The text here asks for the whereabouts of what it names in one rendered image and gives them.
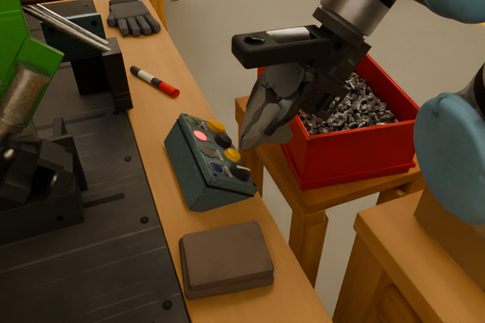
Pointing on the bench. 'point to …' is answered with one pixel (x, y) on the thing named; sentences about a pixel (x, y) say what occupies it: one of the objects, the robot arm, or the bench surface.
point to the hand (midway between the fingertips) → (242, 141)
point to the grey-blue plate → (81, 52)
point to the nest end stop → (60, 181)
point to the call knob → (242, 171)
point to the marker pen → (155, 81)
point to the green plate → (10, 20)
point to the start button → (216, 126)
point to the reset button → (232, 155)
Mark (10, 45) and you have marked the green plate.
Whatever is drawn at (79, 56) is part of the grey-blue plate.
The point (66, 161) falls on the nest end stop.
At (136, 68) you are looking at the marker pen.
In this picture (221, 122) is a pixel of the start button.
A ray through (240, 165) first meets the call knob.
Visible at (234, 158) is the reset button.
